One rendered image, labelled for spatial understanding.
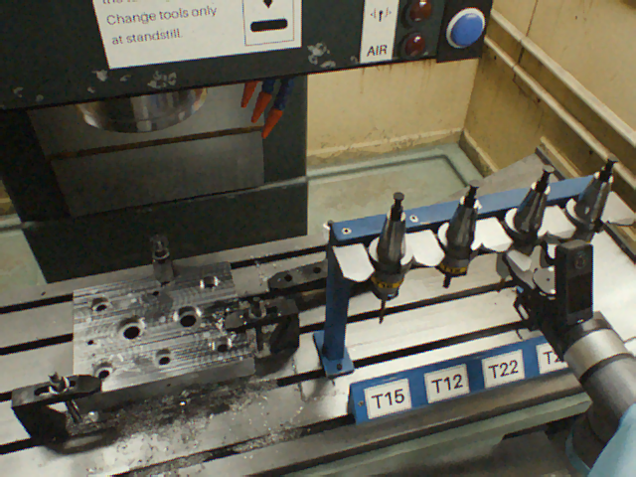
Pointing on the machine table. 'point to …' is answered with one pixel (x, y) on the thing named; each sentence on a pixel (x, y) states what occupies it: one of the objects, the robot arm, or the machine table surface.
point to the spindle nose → (142, 111)
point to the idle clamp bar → (301, 280)
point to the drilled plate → (152, 386)
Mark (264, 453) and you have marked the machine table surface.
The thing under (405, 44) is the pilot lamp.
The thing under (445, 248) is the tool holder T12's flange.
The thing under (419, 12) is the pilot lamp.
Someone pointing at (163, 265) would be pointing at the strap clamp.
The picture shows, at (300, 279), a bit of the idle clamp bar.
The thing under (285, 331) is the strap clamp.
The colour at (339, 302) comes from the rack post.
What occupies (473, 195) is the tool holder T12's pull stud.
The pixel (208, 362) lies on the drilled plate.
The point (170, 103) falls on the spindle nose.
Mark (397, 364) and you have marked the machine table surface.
